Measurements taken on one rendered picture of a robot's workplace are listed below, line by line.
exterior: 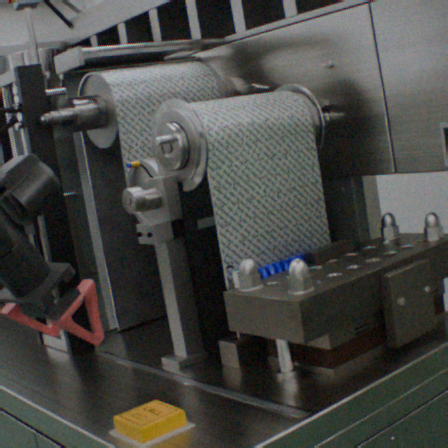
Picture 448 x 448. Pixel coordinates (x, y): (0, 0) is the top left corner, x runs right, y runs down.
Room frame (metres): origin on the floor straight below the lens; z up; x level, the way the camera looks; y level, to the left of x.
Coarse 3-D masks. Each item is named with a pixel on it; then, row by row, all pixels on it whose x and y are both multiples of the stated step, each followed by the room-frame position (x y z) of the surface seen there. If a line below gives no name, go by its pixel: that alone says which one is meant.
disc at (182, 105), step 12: (168, 108) 1.15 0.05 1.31; (180, 108) 1.12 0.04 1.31; (192, 108) 1.10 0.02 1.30; (156, 120) 1.18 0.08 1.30; (192, 120) 1.10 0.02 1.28; (204, 132) 1.09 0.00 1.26; (204, 144) 1.09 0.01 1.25; (204, 156) 1.09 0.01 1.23; (204, 168) 1.09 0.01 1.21; (192, 180) 1.12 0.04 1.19
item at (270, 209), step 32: (256, 160) 1.15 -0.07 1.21; (288, 160) 1.20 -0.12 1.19; (224, 192) 1.11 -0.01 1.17; (256, 192) 1.15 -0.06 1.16; (288, 192) 1.19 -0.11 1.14; (320, 192) 1.23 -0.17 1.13; (224, 224) 1.10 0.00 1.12; (256, 224) 1.14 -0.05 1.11; (288, 224) 1.18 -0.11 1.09; (320, 224) 1.23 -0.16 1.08; (224, 256) 1.10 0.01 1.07; (256, 256) 1.13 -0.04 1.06; (288, 256) 1.18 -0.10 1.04
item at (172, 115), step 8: (168, 112) 1.14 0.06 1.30; (176, 112) 1.12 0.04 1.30; (160, 120) 1.16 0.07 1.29; (168, 120) 1.14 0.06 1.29; (176, 120) 1.13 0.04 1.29; (184, 120) 1.11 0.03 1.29; (312, 120) 1.25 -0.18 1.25; (184, 128) 1.11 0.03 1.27; (192, 128) 1.10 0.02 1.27; (192, 136) 1.10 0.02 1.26; (192, 144) 1.10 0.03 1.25; (192, 152) 1.11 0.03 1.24; (192, 160) 1.11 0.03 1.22; (184, 168) 1.13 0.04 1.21; (192, 168) 1.11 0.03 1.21; (176, 176) 1.15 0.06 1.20; (184, 176) 1.13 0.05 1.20
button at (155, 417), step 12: (144, 408) 0.89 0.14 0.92; (156, 408) 0.89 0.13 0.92; (168, 408) 0.88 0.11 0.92; (120, 420) 0.87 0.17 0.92; (132, 420) 0.86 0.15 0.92; (144, 420) 0.85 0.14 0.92; (156, 420) 0.85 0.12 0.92; (168, 420) 0.85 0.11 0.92; (180, 420) 0.86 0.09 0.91; (120, 432) 0.87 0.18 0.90; (132, 432) 0.84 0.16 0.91; (144, 432) 0.83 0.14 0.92; (156, 432) 0.84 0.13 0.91; (168, 432) 0.85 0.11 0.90
